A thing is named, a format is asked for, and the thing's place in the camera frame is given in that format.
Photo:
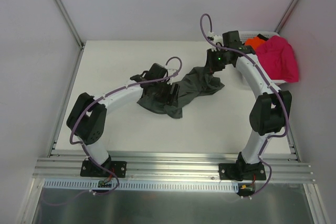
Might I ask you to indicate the aluminium corner post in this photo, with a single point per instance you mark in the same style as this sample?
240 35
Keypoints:
65 15
294 1

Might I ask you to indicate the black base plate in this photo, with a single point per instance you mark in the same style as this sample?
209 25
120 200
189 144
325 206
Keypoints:
89 169
232 171

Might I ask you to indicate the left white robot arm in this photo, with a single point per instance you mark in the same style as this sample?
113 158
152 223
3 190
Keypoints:
87 118

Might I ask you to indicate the white plastic laundry basket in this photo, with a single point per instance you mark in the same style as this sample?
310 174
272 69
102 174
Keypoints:
244 35

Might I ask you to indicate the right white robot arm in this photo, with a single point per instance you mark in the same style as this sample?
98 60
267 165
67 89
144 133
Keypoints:
269 114

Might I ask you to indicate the orange t shirt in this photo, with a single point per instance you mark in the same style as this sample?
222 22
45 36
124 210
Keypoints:
254 42

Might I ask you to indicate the aluminium mounting rail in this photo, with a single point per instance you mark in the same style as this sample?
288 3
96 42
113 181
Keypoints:
286 168

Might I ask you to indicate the grey t shirt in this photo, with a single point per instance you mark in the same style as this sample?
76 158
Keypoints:
198 82

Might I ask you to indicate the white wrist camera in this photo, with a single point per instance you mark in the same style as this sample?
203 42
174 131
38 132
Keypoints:
171 74
215 39

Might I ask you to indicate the white slotted cable duct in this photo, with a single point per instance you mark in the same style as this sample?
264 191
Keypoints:
93 184

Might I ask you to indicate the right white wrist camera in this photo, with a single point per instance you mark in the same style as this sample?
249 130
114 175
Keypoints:
215 39

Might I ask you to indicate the left aluminium corner post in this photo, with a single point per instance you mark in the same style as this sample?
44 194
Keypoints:
65 15

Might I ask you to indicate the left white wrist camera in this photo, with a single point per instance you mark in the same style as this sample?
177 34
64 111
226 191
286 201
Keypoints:
171 74

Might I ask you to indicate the right aluminium corner post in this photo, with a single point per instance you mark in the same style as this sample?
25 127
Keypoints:
294 1

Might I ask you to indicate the pink t shirt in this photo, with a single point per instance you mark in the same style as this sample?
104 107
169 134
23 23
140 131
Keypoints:
277 58

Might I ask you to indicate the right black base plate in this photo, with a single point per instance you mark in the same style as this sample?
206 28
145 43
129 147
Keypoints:
232 171

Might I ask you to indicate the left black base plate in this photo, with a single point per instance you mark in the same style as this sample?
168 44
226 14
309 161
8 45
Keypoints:
89 169

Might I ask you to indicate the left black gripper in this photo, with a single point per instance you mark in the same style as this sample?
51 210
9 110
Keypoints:
172 94

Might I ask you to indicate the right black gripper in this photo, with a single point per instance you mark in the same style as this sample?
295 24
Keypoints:
212 64

